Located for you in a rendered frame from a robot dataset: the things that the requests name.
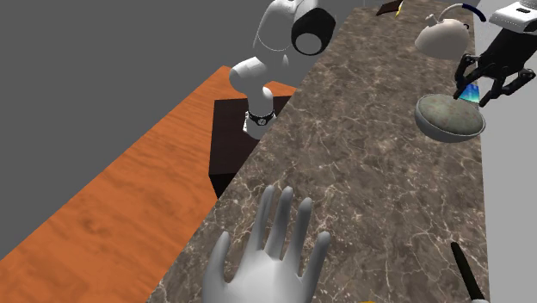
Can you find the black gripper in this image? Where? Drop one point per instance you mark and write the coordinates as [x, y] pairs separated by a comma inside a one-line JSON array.
[[509, 52]]

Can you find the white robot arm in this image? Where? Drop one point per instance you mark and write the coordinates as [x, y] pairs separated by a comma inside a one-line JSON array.
[[260, 46]]

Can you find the small blue-green cup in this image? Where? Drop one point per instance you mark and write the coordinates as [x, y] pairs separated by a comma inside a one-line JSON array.
[[470, 93]]

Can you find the grey-green bowl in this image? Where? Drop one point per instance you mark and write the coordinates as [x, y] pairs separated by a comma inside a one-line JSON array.
[[449, 117]]

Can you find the small yellow thing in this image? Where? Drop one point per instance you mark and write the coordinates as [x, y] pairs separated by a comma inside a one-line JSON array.
[[399, 8]]

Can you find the brown flat thing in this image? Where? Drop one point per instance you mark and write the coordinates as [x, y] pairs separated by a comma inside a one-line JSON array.
[[388, 7]]

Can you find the black stick with white end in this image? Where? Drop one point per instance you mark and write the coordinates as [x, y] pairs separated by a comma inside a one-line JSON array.
[[465, 270]]

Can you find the dark robot stand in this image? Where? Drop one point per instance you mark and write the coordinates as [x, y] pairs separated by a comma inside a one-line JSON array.
[[228, 138]]

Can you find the grey hand figure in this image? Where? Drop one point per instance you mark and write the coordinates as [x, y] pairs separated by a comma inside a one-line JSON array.
[[262, 275]]

